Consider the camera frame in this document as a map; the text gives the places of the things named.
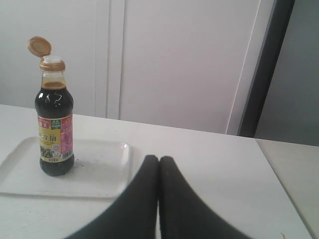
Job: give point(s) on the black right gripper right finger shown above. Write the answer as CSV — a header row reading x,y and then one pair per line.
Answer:
x,y
182,214

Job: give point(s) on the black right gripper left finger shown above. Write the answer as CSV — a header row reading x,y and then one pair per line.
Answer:
x,y
133,215

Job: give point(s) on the soy sauce bottle gold cap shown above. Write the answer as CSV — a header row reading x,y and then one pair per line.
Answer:
x,y
54,107

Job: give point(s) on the white plastic tray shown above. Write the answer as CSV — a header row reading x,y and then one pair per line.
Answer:
x,y
101,170

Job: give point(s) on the white cabinet doors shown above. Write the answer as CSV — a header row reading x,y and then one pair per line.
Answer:
x,y
179,63

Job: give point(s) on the dark vertical post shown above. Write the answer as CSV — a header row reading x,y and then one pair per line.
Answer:
x,y
266,63

